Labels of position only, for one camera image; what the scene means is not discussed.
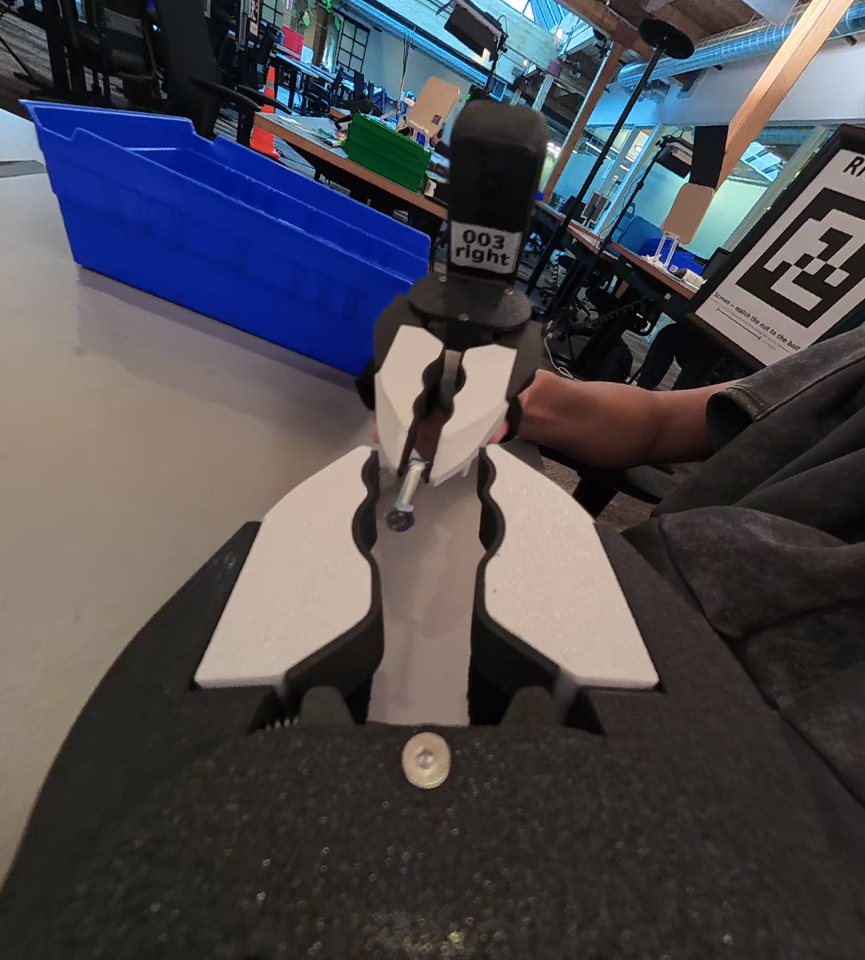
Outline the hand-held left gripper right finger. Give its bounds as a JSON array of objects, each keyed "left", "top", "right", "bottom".
[{"left": 470, "top": 444, "right": 662, "bottom": 727}]

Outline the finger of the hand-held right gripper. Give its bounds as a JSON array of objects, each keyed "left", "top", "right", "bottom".
[
  {"left": 372, "top": 324, "right": 450, "bottom": 481},
  {"left": 428, "top": 345, "right": 525, "bottom": 487}
]

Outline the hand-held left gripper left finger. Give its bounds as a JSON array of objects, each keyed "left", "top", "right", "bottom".
[{"left": 194, "top": 444, "right": 387, "bottom": 727}]

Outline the medium steel bolt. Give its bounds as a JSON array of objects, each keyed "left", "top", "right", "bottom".
[{"left": 398, "top": 453, "right": 434, "bottom": 519}]

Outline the blue plastic bin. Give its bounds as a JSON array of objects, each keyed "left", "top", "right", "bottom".
[{"left": 20, "top": 99, "right": 434, "bottom": 378}]

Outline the person's right forearm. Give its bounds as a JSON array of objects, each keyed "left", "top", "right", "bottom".
[{"left": 590, "top": 378, "right": 713, "bottom": 468}]

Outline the grey desk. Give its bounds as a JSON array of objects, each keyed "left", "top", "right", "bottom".
[{"left": 0, "top": 91, "right": 554, "bottom": 960}]

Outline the person's right hand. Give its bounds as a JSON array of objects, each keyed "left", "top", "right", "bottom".
[{"left": 498, "top": 371, "right": 600, "bottom": 453}]

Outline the wooden board stand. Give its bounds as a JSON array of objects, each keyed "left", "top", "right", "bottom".
[
  {"left": 408, "top": 75, "right": 462, "bottom": 147},
  {"left": 663, "top": 183, "right": 716, "bottom": 273}
]

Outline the stack of green bins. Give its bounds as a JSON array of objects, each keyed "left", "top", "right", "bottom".
[{"left": 342, "top": 112, "right": 434, "bottom": 194}]

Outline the wooden work table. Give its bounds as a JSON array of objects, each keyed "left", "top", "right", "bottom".
[{"left": 252, "top": 108, "right": 452, "bottom": 226}]

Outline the black light stand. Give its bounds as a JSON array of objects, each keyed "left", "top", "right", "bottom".
[{"left": 526, "top": 16, "right": 698, "bottom": 297}]

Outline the orange traffic cone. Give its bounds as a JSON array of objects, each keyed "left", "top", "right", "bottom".
[{"left": 251, "top": 66, "right": 285, "bottom": 160}]

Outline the black framed marker poster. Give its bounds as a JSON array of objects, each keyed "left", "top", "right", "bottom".
[{"left": 691, "top": 123, "right": 865, "bottom": 369}]

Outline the black office chair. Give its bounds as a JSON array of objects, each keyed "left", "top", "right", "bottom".
[{"left": 153, "top": 0, "right": 272, "bottom": 144}]

